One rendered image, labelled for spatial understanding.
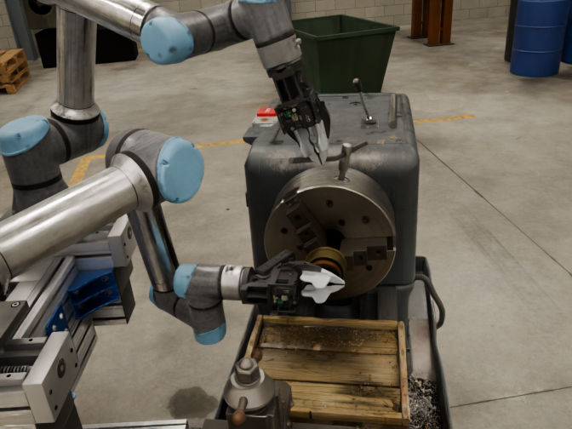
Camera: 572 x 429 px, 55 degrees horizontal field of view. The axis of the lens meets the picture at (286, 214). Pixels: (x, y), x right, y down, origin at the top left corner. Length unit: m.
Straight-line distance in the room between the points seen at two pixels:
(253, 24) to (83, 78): 0.53
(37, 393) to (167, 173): 0.42
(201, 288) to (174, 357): 1.56
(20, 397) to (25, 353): 0.10
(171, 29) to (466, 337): 2.19
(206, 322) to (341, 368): 0.32
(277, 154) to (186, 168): 0.45
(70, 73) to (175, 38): 0.50
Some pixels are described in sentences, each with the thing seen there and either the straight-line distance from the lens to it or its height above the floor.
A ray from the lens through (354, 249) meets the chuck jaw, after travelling 1.24.
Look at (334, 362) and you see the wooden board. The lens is 1.27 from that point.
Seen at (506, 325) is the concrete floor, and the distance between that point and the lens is 2.90.
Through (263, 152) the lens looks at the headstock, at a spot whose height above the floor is 1.25.
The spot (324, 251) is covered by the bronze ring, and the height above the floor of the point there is 1.12.
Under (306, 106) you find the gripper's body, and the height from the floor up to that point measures 1.47.
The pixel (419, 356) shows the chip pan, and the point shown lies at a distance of 1.82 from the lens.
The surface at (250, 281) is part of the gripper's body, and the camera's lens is 1.17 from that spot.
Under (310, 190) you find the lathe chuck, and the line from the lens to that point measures 1.24.
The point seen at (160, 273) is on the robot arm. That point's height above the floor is 1.08.
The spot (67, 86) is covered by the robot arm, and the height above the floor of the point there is 1.46.
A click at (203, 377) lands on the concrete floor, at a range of 2.59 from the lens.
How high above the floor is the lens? 1.74
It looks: 27 degrees down
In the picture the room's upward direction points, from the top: 4 degrees counter-clockwise
